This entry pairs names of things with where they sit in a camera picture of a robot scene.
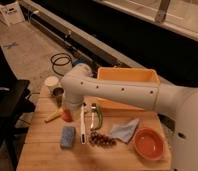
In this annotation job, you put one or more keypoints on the orange-red apple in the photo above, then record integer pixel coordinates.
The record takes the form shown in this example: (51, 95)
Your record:
(66, 115)

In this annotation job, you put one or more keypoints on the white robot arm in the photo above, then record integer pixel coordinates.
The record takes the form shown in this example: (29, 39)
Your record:
(177, 102)

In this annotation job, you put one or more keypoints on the red bowl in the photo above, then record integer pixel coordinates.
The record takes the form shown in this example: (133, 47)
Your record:
(148, 144)

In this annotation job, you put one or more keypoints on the yellow plastic bin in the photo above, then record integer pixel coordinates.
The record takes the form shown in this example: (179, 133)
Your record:
(125, 74)

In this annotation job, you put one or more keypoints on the green chili pepper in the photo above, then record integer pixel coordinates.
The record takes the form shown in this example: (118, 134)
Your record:
(100, 118)

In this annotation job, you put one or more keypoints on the metal cup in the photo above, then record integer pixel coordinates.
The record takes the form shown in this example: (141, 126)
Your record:
(57, 93)

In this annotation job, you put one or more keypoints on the white cup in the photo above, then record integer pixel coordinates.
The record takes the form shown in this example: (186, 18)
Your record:
(51, 82)

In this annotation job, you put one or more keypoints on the bunch of dark grapes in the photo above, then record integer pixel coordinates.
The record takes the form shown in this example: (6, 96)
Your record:
(98, 139)

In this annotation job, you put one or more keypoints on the grey-blue cloth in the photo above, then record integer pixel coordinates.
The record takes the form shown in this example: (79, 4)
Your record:
(124, 132)

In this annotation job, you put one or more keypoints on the white long brush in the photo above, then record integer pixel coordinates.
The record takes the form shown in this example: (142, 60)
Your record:
(82, 124)

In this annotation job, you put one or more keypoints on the blue sponge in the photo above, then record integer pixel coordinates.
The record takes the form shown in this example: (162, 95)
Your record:
(67, 137)

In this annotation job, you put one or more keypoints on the black chair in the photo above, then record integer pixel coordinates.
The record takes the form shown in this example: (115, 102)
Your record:
(12, 105)

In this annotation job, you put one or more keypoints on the white cardboard box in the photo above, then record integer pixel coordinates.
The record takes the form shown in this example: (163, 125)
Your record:
(11, 14)

